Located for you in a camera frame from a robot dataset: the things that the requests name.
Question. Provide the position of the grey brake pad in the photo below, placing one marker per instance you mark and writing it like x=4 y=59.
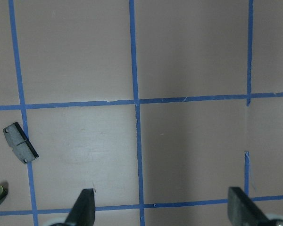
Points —
x=19 y=143

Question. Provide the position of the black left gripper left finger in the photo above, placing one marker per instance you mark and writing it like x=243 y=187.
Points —
x=83 y=211

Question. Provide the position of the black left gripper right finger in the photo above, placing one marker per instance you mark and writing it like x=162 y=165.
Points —
x=242 y=211

